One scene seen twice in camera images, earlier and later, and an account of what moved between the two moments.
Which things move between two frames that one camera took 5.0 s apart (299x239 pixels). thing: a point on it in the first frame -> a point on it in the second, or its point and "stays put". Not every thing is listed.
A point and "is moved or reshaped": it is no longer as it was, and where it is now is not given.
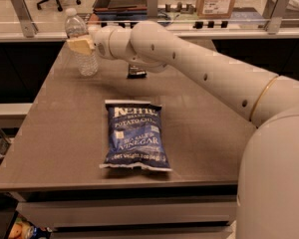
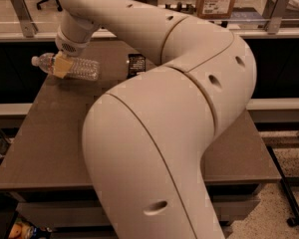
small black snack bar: x=136 y=72 stays put
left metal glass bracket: x=23 y=13 stays put
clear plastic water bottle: x=75 y=26 is moved or reshaped
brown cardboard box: x=215 y=1 stays put
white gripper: x=101 y=43 -> x=71 y=47
